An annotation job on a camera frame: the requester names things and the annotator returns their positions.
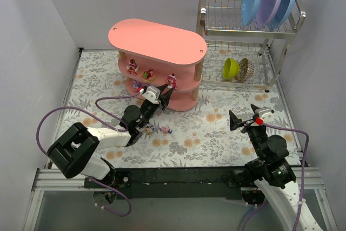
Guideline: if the pink figure toy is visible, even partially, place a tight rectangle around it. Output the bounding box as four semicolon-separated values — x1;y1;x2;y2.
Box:
161;126;172;134
167;73;178;90

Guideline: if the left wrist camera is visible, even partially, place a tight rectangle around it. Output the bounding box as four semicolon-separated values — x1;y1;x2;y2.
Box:
142;85;161;104

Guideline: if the yellow blue duck figure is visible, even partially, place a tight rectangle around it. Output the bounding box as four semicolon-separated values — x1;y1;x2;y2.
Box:
147;128;153;135

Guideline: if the floral table mat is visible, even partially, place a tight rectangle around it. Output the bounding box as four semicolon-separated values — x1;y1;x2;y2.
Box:
60;51;300;168

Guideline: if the strawberry cake toy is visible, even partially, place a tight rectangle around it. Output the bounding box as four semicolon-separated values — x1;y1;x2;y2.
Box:
127;59;140;75

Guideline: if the right blue plate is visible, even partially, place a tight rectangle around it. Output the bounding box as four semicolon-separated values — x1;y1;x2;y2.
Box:
269;0;296;30

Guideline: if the pink three-tier shelf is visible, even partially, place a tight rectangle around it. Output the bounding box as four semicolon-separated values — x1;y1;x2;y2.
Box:
108;18;207;112

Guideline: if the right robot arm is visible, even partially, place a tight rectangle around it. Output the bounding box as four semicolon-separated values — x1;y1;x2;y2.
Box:
228;104;321;230

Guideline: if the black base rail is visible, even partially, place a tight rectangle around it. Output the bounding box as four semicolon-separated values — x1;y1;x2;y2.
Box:
83;167;267;204

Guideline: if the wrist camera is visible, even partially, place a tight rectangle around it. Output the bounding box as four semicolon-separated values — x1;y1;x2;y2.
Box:
142;85;161;104
254;107;274;125

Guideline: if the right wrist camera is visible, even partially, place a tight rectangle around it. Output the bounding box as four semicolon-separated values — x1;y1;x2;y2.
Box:
254;107;274;125

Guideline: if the steel dish rack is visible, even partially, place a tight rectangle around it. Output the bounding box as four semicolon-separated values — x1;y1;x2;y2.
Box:
196;0;306;93

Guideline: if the lime green bowl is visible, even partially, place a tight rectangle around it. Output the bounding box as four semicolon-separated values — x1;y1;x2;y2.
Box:
222;58;239;80

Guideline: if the pink flowerpot toy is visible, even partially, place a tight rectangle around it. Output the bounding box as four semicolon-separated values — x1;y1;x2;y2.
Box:
142;68;156;82

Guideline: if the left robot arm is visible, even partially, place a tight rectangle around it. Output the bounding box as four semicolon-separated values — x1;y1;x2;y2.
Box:
47;84;173;184

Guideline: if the pink purple cupcake toy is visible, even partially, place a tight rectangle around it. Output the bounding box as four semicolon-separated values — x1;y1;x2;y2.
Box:
132;80;143;93

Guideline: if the patterned ceramic bowl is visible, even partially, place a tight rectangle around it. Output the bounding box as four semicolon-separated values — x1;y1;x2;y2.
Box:
236;58;255;81

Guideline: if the purple plate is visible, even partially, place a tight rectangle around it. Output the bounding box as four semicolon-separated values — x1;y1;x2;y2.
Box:
256;0;281;29

